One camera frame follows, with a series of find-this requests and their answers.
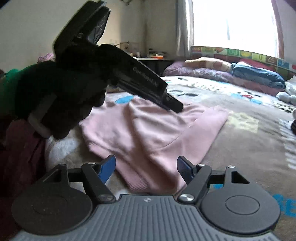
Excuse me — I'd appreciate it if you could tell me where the grey window curtain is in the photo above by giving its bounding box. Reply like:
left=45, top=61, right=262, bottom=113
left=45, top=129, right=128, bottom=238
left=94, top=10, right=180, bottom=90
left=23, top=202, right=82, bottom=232
left=176, top=0, right=194, bottom=58

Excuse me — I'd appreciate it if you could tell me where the blue folded quilt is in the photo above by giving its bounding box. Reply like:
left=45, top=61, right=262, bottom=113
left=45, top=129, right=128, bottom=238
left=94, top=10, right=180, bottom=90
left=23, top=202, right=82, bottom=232
left=232, top=62, right=286, bottom=89

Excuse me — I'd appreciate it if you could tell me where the dark cluttered desk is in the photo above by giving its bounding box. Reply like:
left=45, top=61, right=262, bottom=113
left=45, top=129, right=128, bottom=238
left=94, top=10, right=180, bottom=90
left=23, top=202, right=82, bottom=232
left=129, top=52, right=175, bottom=76

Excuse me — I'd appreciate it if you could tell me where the left black gloved hand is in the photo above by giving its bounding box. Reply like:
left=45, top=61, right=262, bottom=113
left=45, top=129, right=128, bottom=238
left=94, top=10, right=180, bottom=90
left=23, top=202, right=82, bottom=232
left=14, top=61, right=107, bottom=140

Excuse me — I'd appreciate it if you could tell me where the purple floral quilt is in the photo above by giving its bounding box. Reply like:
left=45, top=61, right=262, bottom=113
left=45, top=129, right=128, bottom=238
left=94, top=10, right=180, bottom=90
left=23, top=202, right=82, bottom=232
left=162, top=61, right=285, bottom=96

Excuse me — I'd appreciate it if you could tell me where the pink sweatshirt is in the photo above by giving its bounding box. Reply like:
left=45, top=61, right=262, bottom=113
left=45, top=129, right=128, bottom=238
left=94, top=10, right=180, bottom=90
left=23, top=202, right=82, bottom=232
left=80, top=97, right=228, bottom=194

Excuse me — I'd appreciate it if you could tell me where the yellow patterned pillow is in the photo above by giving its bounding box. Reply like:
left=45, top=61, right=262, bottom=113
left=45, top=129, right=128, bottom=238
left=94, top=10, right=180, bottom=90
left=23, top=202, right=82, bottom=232
left=183, top=57, right=234, bottom=72

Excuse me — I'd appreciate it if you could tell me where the colourful alphabet headboard panel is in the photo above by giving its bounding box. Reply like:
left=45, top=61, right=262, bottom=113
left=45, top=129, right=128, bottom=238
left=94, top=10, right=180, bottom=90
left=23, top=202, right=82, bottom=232
left=190, top=46, right=295, bottom=80

